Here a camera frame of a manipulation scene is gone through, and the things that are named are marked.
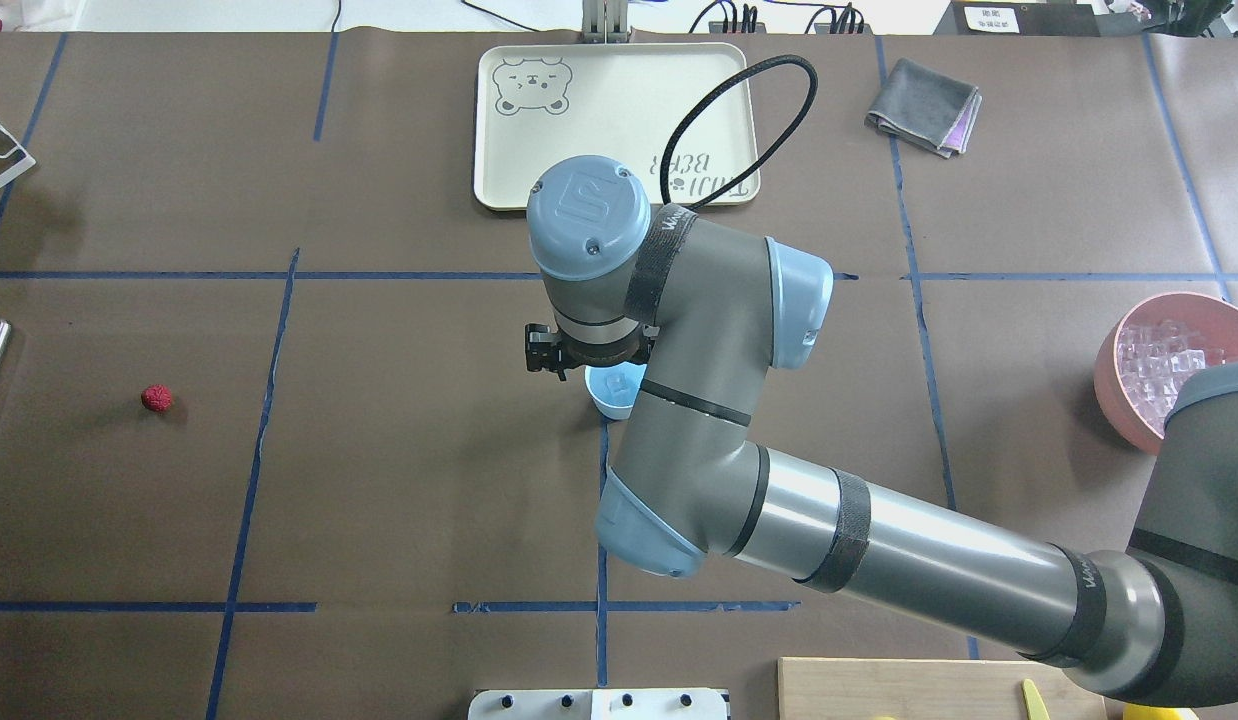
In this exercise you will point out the clear ice cube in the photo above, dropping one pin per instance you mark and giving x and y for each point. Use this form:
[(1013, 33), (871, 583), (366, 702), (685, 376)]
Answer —
[(616, 384)]

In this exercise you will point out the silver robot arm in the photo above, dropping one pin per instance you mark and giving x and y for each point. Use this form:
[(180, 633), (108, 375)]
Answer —
[(710, 311)]

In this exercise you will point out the light blue plastic cup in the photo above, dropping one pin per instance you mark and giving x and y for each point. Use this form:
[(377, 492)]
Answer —
[(614, 408)]

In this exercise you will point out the pink bowl of ice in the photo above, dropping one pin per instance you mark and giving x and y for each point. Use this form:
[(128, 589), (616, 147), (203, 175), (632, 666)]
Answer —
[(1147, 359)]

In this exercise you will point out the cream bear serving tray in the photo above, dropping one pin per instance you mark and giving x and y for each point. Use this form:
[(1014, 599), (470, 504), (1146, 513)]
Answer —
[(539, 104)]

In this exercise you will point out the bamboo cutting board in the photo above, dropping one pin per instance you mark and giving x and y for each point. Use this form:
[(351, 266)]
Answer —
[(925, 689)]

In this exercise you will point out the grey folded cloth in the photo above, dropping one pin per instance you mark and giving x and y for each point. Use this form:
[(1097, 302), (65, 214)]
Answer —
[(934, 112)]

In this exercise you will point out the red strawberry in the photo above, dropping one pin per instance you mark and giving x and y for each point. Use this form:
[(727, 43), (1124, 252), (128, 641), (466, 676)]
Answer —
[(157, 398)]

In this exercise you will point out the black box device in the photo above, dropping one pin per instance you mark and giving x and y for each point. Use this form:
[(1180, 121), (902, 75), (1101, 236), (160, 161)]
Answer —
[(1020, 18)]

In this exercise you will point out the yellow plastic knife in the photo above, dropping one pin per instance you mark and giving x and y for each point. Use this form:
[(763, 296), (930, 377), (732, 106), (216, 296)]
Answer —
[(1033, 703)]

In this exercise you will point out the yellow lemon lower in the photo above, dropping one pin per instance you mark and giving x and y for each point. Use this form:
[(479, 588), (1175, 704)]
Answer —
[(1147, 712)]

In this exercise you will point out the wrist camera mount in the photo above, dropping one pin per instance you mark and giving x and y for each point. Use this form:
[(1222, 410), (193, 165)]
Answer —
[(545, 351)]

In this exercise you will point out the aluminium frame post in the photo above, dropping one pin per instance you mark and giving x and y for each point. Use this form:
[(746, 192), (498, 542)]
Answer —
[(605, 22)]

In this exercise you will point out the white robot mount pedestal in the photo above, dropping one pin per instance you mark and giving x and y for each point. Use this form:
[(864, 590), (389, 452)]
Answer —
[(602, 703)]

